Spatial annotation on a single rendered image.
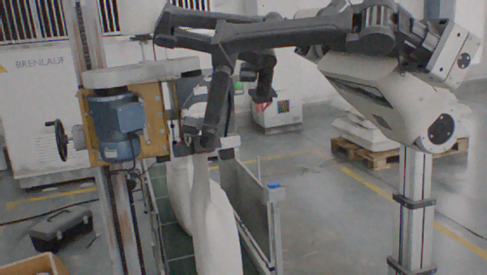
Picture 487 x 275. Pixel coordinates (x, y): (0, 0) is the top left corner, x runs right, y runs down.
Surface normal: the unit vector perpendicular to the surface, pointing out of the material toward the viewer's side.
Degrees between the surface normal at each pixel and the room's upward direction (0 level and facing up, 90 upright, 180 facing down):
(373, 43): 136
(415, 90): 90
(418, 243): 90
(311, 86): 90
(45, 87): 90
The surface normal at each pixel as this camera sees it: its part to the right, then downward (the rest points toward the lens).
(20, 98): 0.29, 0.26
